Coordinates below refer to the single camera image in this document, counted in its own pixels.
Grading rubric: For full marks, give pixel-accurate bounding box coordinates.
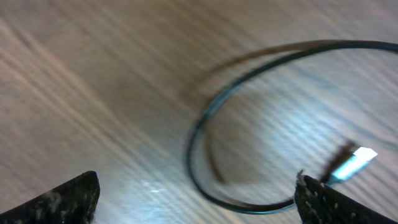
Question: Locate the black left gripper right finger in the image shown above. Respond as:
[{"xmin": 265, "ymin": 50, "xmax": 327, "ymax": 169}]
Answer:
[{"xmin": 294, "ymin": 170, "xmax": 397, "ymax": 224}]

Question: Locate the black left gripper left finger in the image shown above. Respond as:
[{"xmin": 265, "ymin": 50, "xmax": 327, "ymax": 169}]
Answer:
[{"xmin": 1, "ymin": 170, "xmax": 100, "ymax": 224}]

